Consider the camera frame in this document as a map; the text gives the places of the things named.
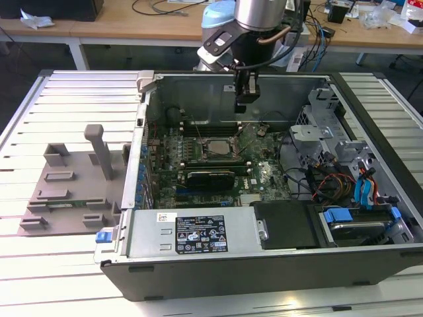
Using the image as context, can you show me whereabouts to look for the metal socket cover frame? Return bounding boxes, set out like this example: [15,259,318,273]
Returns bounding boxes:
[231,122,252,159]

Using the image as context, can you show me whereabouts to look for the crumpled white paper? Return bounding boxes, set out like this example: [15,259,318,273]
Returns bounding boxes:
[19,8,56,31]

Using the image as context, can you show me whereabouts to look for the hard disk in blue carrier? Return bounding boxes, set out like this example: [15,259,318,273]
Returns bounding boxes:
[319,205,403,247]

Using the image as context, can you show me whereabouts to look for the red and white carton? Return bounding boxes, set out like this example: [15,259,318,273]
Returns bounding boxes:
[401,0,423,34]

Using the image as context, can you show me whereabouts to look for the black RAM slot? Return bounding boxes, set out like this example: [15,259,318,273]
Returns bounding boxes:
[180,121,242,127]
[180,163,250,168]
[180,128,242,133]
[180,125,242,131]
[180,166,251,172]
[180,159,250,165]
[180,131,242,137]
[180,168,251,175]

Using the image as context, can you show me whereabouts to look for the green RAM stick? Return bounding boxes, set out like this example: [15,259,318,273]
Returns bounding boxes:
[48,200,104,208]

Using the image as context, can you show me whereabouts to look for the coloured power wire bundle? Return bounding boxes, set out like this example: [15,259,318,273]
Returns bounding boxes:
[310,171,356,201]

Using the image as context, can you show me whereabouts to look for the CPU socket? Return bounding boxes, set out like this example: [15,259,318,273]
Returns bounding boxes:
[198,137,244,163]

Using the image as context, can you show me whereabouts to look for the large black equipment case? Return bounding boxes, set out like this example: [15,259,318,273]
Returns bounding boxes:
[0,0,105,21]

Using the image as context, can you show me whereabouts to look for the grey parts rack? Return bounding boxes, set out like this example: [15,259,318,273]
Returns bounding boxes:
[19,123,133,237]

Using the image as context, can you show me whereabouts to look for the silver drive cage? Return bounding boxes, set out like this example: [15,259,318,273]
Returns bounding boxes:
[289,87,379,172]

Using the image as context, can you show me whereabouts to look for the cable with brass fitting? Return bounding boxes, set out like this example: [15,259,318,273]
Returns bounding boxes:
[257,19,293,46]

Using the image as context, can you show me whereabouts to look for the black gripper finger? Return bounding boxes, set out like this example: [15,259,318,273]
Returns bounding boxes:
[233,74,261,114]

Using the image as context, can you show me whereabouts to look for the open black PC case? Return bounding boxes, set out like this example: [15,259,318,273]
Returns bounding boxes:
[94,70,423,302]

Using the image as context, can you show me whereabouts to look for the blue data wire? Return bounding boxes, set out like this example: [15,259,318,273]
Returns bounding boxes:
[354,167,376,212]

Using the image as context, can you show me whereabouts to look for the small black bin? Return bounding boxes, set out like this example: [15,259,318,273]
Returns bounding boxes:
[328,2,348,24]

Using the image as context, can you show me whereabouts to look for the black graphics card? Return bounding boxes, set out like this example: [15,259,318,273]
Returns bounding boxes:
[184,170,236,192]

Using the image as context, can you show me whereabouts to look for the green motherboard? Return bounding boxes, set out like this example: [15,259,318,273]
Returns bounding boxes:
[145,120,298,209]

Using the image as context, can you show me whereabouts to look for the black round chassis speaker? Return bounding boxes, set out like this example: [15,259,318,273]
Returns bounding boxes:
[165,106,182,125]

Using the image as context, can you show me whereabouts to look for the silver square CPU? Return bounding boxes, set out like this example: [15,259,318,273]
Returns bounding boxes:
[207,140,232,157]

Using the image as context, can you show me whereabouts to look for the long wooden desk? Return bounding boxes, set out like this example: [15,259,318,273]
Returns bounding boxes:
[0,0,423,72]

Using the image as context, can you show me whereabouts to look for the grey power supply box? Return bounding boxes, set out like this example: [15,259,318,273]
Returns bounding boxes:
[125,207,268,260]

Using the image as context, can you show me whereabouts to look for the black plastic bay cover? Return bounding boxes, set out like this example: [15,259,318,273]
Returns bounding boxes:
[252,201,321,250]

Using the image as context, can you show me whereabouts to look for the grey case latch handle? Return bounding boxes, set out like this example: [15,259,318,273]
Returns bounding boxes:
[135,70,156,94]

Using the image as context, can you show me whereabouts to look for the clear plastic bags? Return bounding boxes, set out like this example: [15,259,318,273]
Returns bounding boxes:
[362,5,403,30]

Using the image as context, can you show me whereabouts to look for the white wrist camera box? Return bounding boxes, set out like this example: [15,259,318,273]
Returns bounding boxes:
[197,29,239,67]

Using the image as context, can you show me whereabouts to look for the thin wire locking lever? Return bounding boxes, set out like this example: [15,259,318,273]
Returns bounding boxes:
[194,119,206,143]
[233,123,250,141]

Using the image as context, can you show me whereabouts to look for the white labelled box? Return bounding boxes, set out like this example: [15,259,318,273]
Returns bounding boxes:
[286,49,307,73]

